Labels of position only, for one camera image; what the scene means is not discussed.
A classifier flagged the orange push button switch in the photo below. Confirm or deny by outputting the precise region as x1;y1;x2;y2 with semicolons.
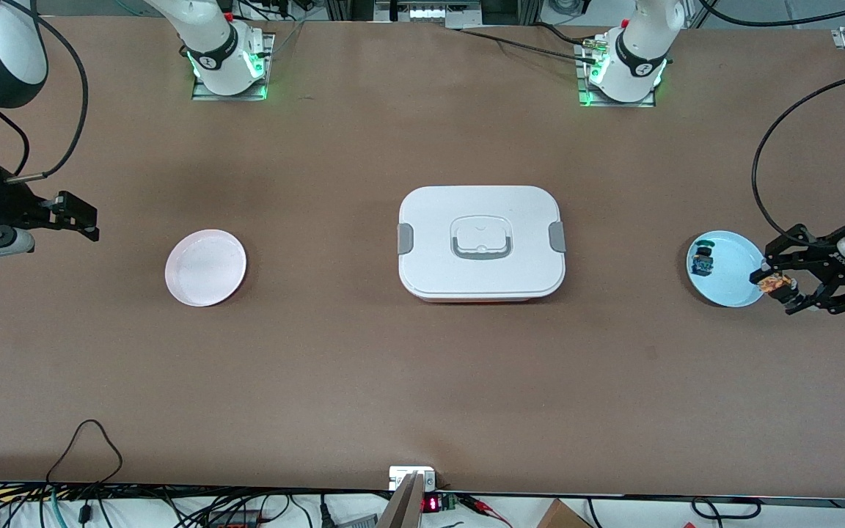
758;272;799;303

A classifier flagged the light blue round plate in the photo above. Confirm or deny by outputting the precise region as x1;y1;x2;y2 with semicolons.
687;230;769;308

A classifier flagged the pale pink round plate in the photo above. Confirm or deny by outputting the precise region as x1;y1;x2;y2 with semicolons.
165;230;247;307

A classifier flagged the brown cardboard box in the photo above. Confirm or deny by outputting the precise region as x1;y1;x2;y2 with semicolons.
536;499;593;528

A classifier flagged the silver box with lights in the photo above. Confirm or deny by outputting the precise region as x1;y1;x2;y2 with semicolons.
375;0;482;24

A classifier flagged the red clip lead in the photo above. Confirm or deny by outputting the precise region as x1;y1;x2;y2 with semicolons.
459;494;513;527

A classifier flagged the small white socket box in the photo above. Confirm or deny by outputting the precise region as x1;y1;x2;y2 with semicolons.
389;466;436;491

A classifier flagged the grey metal bar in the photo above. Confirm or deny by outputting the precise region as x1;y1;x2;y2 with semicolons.
377;472;425;528

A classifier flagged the green blue button switch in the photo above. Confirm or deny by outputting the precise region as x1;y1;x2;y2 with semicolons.
690;238;718;276

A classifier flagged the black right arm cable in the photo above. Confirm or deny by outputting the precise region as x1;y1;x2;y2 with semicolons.
0;4;89;180

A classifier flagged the thin black looped cable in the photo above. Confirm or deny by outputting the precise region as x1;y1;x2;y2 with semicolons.
46;419;124;485

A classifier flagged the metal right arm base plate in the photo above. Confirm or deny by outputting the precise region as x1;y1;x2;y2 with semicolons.
191;32;277;101

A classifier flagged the black cable loop on floor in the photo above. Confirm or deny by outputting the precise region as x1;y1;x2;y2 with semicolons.
690;496;762;520

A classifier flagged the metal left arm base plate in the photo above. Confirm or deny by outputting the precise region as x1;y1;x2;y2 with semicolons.
577;37;658;109

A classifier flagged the white lunch box grey handle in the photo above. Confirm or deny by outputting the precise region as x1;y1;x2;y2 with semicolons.
398;185;567;303

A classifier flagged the black cable to arm base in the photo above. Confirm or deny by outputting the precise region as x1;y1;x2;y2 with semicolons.
450;26;601;62

